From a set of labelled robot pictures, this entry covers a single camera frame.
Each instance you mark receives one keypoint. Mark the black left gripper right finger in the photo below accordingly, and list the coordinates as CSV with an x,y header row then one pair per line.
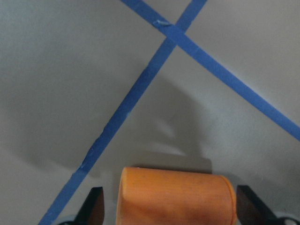
x,y
251,210

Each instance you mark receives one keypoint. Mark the plain orange cylinder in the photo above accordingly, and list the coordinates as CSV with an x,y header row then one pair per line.
x,y
163,197

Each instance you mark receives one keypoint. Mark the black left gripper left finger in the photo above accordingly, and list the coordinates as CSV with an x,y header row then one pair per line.
x,y
92,211

